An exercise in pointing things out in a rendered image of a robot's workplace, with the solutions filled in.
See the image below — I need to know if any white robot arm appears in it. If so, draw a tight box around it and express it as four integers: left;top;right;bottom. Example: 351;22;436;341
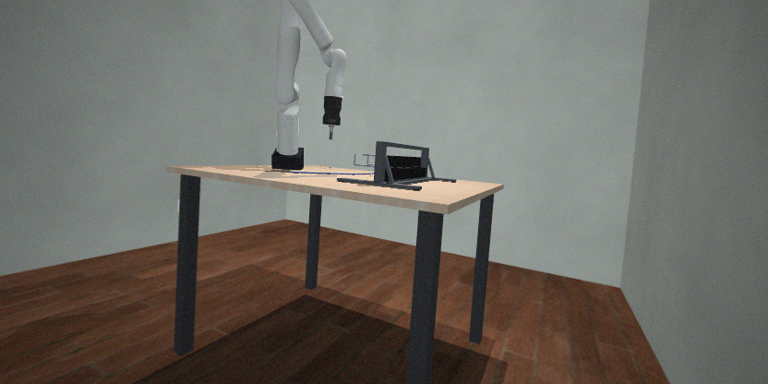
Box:
275;0;347;155

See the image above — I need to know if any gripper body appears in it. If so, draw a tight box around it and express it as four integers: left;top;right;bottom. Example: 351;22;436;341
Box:
323;85;344;126

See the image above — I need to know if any dark grey metal rack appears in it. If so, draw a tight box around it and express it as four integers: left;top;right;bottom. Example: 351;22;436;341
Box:
337;141;457;190

